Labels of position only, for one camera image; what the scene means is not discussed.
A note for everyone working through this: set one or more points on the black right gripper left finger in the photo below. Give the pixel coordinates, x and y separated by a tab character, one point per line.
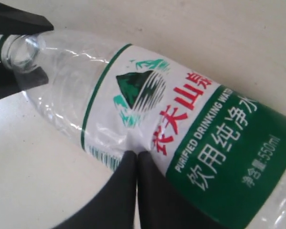
114	205

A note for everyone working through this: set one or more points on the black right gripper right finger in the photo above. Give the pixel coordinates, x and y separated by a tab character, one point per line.
160	206

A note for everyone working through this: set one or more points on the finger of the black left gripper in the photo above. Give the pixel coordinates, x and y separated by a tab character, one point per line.
14	21
12	83

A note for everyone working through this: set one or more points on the clear plastic bottle green label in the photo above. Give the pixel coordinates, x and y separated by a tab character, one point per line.
223	151

